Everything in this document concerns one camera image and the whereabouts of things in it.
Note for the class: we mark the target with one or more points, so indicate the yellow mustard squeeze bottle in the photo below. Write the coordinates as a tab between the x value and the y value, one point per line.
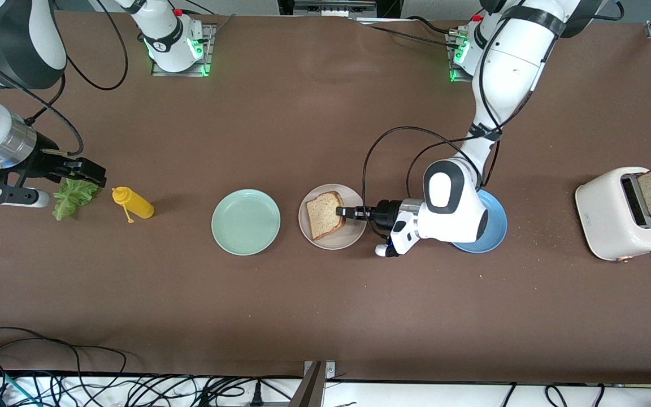
139	206

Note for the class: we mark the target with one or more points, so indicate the black power plug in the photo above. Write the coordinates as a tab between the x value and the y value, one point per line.
256	395

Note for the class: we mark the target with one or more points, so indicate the black equipment box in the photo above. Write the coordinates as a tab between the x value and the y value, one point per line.
337	7

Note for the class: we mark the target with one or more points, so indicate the brown table cover sheet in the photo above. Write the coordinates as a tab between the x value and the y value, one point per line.
359	316

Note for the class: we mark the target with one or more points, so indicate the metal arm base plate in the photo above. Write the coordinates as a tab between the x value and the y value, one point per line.
458	81
210	39

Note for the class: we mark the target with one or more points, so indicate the dark metal bar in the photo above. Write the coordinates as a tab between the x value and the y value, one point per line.
309	390

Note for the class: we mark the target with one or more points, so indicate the white toaster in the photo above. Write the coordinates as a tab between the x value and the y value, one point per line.
605	217

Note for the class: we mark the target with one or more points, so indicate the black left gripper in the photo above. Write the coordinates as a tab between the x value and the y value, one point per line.
385	213

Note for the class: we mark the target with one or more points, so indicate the green lettuce leaf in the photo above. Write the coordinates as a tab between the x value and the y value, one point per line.
71	198

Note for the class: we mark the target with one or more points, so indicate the beige plate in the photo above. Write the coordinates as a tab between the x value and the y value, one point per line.
334	244

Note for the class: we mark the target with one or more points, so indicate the grey metal bracket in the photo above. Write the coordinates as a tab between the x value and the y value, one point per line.
330	370

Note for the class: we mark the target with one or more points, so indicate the mint green plate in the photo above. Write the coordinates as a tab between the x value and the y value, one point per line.
246	222

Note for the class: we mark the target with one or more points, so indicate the blue plate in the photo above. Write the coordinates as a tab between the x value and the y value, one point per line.
495	232

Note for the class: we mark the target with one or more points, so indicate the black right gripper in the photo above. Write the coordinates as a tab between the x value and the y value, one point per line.
44	162

